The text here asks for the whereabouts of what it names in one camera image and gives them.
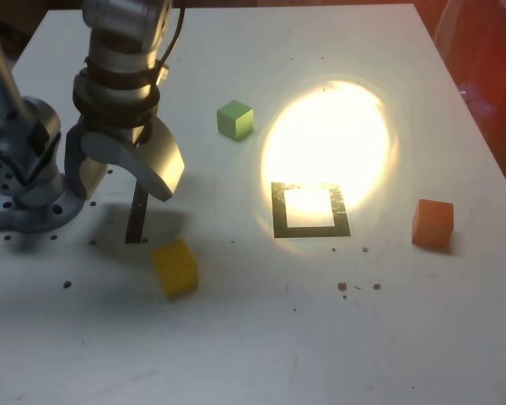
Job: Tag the green cube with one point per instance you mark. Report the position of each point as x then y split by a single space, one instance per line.
232 120

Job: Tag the black tape square outline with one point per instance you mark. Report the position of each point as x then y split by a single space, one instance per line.
278 219

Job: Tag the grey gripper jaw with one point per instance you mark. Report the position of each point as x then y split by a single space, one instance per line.
160 173
73 169

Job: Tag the blue plastic object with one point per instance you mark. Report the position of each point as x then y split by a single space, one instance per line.
472 97

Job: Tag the grey gripper camera box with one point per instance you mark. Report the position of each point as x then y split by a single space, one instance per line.
163 72

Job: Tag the black tape strip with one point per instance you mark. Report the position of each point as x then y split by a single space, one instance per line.
135 223

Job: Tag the red cube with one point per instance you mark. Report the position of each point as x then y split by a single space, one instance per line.
432 223

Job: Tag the yellow cube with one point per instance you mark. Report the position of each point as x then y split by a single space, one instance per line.
175 270

